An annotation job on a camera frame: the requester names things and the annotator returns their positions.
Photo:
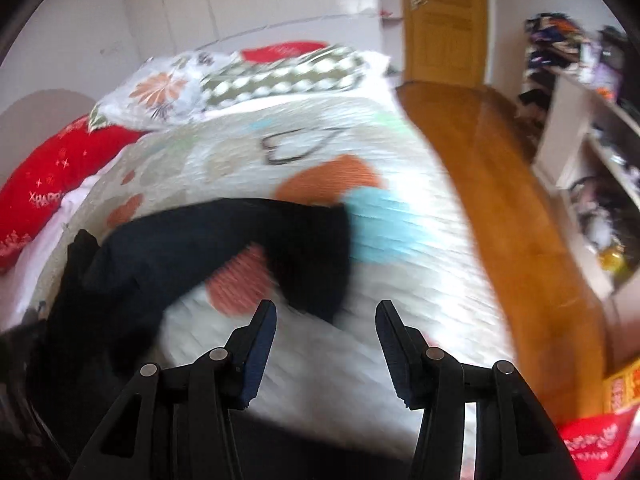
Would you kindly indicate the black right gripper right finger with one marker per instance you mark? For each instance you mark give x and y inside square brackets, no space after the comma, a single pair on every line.
[515,437]

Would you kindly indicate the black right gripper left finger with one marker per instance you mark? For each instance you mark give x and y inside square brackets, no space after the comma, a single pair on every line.
[175,423]

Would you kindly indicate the black pants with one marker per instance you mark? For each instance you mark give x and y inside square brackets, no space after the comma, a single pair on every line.
[113,294]

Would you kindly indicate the red paper bag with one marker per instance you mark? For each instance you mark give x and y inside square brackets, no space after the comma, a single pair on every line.
[604,446]

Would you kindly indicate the yellow box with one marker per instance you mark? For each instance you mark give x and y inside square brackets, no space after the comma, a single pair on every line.
[622,389]

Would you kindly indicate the heart patterned quilt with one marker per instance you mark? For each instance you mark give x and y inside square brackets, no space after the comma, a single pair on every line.
[411,244]

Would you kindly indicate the white bed sheet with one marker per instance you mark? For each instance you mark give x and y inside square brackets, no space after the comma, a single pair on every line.
[19,284]

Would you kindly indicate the long red pillow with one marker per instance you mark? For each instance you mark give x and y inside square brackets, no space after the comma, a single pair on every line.
[34,192]

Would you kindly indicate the white shelf cabinet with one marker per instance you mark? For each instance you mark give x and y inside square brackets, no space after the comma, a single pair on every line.
[588,161]

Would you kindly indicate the white floral pillow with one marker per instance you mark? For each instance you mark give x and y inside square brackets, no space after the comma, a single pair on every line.
[165,91]

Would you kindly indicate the rounded beige headboard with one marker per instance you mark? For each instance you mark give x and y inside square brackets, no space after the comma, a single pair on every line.
[31,120]

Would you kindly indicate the green white bolster pillow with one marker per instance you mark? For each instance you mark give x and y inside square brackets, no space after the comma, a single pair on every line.
[329,69]

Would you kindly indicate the pile of clothes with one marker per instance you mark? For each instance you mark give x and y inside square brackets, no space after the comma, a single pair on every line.
[555,44]

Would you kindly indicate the wooden door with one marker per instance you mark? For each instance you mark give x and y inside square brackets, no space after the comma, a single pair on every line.
[446,41]

